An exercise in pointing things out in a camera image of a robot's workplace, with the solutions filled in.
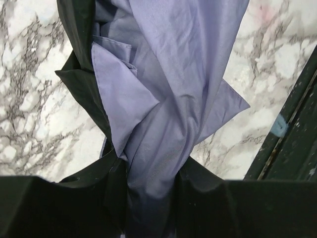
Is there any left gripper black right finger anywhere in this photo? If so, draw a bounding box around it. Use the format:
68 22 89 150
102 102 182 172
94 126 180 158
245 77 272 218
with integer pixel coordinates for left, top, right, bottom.
175 158 317 238

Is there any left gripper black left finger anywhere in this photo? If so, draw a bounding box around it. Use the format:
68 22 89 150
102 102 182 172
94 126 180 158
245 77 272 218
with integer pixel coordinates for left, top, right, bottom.
0 157 126 238

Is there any lilac umbrella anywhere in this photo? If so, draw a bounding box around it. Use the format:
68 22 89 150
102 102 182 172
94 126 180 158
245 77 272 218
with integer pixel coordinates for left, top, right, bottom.
56 0 248 238

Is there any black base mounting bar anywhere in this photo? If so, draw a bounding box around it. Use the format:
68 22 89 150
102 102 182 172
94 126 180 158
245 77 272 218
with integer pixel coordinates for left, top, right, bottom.
244 51 317 182

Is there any blue tape piece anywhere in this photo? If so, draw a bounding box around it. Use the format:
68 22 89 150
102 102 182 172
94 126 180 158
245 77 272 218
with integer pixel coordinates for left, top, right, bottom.
270 114 289 138

